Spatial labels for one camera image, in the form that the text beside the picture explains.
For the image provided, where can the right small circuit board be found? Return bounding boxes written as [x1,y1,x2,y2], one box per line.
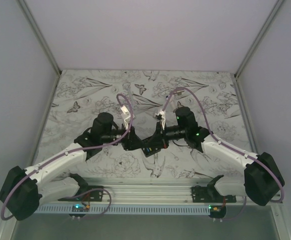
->
[208,205,227,222]

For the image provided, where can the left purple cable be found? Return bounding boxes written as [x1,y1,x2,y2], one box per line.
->
[0,93,136,221]

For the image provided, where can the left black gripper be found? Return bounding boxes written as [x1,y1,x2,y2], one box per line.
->
[101,122,146,151]

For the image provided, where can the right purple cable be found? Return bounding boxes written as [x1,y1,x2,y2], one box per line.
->
[161,87,286,203]

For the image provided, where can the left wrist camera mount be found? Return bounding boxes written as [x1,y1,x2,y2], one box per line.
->
[120,105,132,130]

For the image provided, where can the aluminium rail frame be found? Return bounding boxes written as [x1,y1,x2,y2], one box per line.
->
[9,174,285,206]

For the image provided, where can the white slotted cable duct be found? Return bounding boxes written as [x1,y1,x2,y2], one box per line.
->
[35,203,210,216]

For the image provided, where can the purple cable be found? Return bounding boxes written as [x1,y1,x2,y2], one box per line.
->
[161,87,286,203]
[0,93,136,221]

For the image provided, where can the left small circuit board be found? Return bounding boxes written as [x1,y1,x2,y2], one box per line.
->
[69,203,90,220]

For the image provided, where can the floral patterned mat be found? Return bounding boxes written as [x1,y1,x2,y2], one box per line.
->
[35,70,250,179]

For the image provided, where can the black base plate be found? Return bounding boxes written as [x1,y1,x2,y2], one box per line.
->
[191,185,237,204]
[58,185,104,202]

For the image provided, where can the black fuse box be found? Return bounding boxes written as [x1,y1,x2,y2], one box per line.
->
[141,144,162,158]

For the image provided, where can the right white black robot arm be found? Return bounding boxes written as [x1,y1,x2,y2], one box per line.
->
[142,107,285,206]

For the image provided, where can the white plastic tool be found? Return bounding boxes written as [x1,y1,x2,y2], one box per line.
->
[163,94,177,111]

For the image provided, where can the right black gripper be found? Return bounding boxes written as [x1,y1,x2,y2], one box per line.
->
[145,120,187,149]

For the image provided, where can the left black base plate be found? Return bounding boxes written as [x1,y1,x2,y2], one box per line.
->
[58,185,104,202]

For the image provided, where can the small circuit board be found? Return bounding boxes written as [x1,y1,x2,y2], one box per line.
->
[208,205,227,222]
[69,203,90,220]

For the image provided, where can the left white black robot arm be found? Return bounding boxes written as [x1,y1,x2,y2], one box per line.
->
[0,112,134,221]

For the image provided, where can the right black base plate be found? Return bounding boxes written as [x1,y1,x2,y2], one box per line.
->
[191,185,237,204]

